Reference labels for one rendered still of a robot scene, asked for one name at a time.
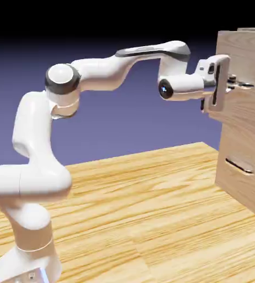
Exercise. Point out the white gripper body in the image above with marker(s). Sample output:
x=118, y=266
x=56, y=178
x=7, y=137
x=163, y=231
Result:
x=222, y=73

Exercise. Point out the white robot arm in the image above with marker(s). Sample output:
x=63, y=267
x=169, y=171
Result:
x=37, y=137

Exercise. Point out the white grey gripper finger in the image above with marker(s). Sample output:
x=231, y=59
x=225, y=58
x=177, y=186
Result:
x=230, y=88
x=232, y=78

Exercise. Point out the light wood cabinet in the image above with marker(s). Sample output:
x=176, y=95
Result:
x=242, y=141

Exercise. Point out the light wood drawer front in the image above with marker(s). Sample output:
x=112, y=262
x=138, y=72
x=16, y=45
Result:
x=235, y=188
x=244, y=55

